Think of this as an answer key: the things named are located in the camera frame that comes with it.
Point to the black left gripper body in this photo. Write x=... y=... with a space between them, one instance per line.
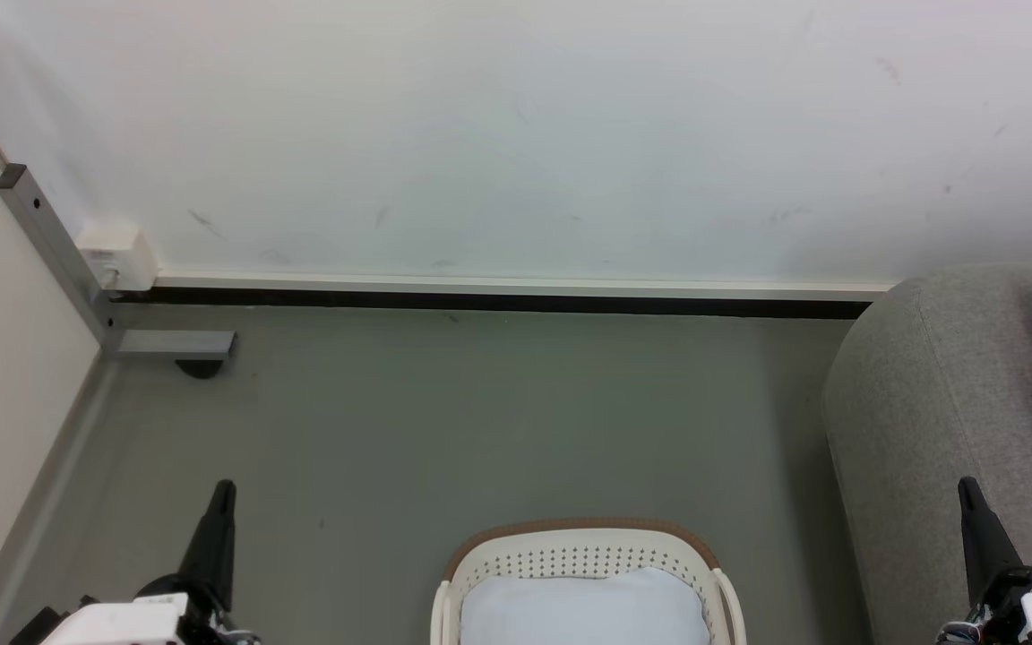
x=202 y=609

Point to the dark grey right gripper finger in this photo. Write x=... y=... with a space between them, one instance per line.
x=986 y=546

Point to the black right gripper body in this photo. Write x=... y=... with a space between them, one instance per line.
x=1000 y=605

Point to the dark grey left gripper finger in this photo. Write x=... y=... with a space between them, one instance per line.
x=211 y=546

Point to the cream perforated laundry basket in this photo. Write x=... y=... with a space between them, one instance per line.
x=583 y=546

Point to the grey fabric sofa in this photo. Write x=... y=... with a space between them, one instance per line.
x=937 y=403

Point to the black caster wheel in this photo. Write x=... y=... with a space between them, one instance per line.
x=201 y=368

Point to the white cloth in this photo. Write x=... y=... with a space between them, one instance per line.
x=583 y=609

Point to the white black baseboard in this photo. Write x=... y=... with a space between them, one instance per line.
x=498 y=294

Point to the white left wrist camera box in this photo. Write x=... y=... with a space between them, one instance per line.
x=113 y=623

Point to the grey metal frame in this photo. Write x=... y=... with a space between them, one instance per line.
x=77 y=269

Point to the white wall socket box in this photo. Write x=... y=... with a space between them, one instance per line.
x=118 y=251

